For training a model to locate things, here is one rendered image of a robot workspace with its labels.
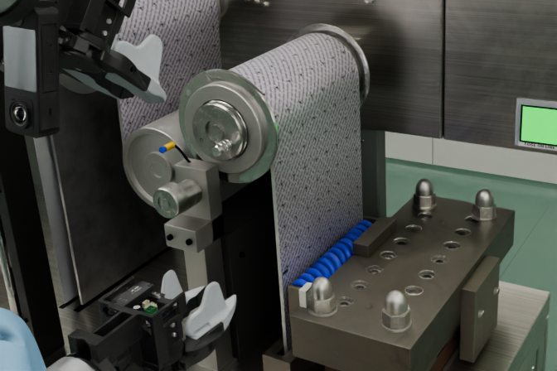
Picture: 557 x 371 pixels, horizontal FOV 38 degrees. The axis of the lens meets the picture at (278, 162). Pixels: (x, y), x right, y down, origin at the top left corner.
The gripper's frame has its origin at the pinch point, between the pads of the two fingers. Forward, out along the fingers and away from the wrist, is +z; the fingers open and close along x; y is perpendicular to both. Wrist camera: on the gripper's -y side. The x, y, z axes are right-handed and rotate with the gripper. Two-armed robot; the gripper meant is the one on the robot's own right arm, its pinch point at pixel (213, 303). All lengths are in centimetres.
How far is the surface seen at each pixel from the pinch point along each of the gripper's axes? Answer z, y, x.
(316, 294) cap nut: 11.2, -3.1, -7.0
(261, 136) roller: 12.7, 16.0, 0.3
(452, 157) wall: 279, -98, 74
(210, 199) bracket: 10.3, 7.3, 7.0
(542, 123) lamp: 45, 10, -24
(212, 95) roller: 12.5, 20.3, 6.9
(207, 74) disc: 13.4, 22.6, 8.0
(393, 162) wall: 279, -105, 104
